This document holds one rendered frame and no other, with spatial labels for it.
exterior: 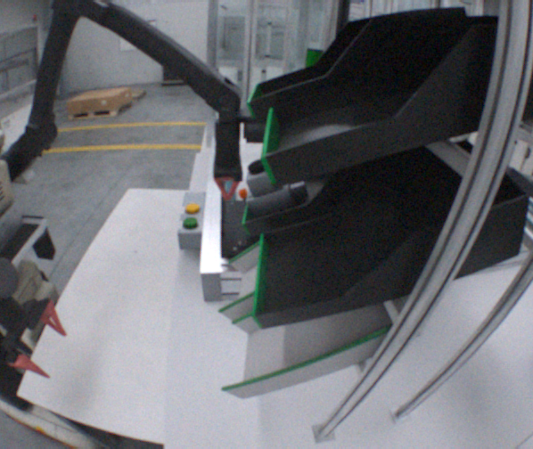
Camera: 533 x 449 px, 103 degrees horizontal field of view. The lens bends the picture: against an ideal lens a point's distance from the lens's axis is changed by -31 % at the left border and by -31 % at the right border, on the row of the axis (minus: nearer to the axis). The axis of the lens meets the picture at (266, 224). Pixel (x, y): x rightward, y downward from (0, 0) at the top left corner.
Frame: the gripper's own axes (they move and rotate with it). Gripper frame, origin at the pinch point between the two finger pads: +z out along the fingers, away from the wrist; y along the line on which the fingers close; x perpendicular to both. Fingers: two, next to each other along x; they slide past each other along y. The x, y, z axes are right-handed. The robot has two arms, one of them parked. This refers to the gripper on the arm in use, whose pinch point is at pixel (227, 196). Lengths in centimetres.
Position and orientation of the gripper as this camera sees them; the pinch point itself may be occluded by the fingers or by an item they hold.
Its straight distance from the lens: 75.9
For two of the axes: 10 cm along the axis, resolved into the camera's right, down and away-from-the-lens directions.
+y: -1.2, -5.8, 8.0
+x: -9.9, 0.2, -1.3
